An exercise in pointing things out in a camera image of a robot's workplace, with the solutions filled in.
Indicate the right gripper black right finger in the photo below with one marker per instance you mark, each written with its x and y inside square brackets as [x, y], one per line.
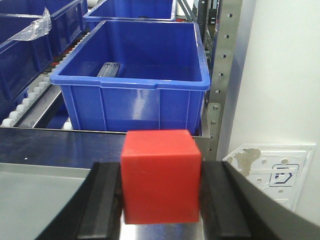
[232, 208]

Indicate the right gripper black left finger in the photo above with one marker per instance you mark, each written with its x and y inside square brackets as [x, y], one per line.
[94, 211]

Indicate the red cube block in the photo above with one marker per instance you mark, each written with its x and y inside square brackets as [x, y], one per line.
[160, 173]

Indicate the grey metal tray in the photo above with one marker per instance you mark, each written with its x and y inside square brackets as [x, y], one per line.
[32, 195]

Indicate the left white roller track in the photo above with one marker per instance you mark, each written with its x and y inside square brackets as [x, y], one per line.
[41, 103]

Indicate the front right blue bin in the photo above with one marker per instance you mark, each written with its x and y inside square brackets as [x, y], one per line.
[136, 75]

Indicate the blue bin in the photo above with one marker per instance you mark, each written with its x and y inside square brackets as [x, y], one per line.
[131, 10]
[21, 62]
[66, 18]
[136, 75]

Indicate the front left blue bin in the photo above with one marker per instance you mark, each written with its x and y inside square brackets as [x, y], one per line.
[21, 62]

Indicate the clear plastic film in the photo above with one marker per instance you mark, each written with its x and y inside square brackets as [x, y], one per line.
[37, 28]

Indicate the rear right blue bin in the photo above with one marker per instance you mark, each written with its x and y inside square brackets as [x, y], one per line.
[131, 10]

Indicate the rear left blue bin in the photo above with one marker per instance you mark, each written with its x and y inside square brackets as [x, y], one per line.
[66, 18]

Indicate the white wall socket plate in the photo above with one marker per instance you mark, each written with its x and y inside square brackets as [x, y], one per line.
[278, 170]

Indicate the perforated steel shelf post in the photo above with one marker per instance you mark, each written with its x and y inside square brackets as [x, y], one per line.
[223, 48]

